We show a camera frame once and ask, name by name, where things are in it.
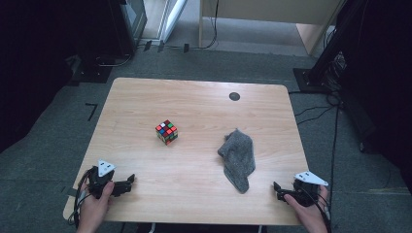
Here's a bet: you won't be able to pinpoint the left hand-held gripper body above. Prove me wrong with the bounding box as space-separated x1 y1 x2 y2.
87 158 117 199

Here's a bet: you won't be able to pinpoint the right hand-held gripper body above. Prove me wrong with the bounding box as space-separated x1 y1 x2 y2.
292 170 329 208

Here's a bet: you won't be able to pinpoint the grey fuzzy cloth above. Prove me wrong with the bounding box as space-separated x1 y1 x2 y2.
217 128 257 195

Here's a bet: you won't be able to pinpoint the multicoloured puzzle cube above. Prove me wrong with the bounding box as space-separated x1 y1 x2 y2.
154 118 179 147

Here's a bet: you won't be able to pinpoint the person's right hand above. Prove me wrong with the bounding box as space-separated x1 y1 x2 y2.
284 186 329 227

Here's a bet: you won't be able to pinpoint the person's left hand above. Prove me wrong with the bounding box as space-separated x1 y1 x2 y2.
77 181 115 227

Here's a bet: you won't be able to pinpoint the grey tape strip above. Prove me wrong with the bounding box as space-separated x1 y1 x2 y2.
61 185 79 198

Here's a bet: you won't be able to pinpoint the dark curtain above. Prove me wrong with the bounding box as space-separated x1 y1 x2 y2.
336 0 412 195
0 0 111 154

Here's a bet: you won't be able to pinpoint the black metal stand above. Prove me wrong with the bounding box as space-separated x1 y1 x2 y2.
292 0 368 95

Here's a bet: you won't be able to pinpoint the black cabinet with glass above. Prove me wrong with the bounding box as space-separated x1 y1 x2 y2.
108 0 149 57

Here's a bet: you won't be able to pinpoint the white door panel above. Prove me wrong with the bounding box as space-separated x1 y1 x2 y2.
157 0 189 43

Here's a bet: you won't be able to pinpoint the light wooden desk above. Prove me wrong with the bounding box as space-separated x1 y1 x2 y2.
197 0 346 56

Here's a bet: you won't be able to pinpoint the left hand-held gripper cable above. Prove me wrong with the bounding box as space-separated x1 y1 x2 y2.
67 167 95 229

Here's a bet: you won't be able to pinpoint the hand-held gripper cable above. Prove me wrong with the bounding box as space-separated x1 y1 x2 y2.
309 188 333 233
67 167 95 229

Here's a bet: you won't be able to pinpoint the right hand-held gripper cable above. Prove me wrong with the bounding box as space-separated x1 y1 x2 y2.
309 188 333 233

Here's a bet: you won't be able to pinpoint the long black floor cable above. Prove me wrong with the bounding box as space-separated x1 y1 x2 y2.
325 106 340 233

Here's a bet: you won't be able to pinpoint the black floor cables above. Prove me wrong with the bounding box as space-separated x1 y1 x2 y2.
288 90 339 126

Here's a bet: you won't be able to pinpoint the black stand base with cable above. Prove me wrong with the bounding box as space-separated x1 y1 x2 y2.
69 52 132 84

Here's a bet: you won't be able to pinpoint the black cable bundle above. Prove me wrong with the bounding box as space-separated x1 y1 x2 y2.
324 51 348 106

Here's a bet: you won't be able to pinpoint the black hanging cable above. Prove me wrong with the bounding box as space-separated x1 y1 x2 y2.
193 0 220 50

